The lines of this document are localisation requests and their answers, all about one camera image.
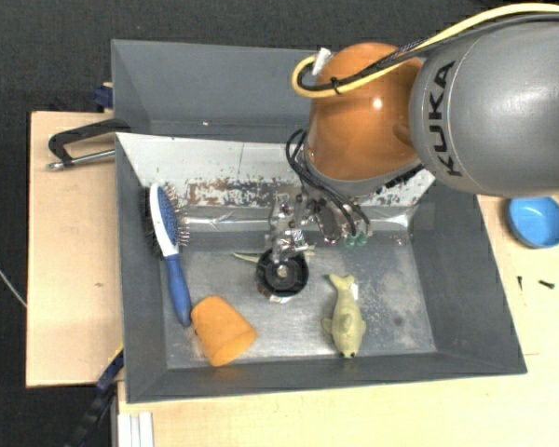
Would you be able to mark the small black screw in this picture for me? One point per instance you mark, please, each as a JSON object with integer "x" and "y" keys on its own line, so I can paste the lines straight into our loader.
{"x": 520, "y": 283}
{"x": 547, "y": 284}

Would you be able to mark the black round ribbed disc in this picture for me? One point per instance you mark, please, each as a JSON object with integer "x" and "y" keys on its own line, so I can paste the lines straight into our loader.
{"x": 270, "y": 277}

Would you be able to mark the orange cup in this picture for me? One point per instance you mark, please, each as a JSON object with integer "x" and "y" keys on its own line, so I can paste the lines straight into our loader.
{"x": 221, "y": 331}

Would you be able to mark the blue and white hairbrush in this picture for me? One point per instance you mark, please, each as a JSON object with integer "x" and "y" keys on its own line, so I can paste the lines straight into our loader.
{"x": 177, "y": 282}

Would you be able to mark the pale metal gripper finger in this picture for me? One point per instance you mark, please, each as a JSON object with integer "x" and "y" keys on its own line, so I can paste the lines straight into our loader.
{"x": 279, "y": 221}
{"x": 294, "y": 242}

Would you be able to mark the pale green toy fish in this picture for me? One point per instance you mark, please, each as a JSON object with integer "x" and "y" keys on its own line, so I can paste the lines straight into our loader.
{"x": 345, "y": 319}

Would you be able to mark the grey metal bin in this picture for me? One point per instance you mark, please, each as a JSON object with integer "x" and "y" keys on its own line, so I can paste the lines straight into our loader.
{"x": 377, "y": 305}

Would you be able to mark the pale wood flat board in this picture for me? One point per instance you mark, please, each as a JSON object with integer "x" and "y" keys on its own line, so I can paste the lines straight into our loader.
{"x": 65, "y": 249}

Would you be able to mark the blue bowl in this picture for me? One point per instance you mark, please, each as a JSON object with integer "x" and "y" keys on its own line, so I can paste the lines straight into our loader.
{"x": 538, "y": 221}

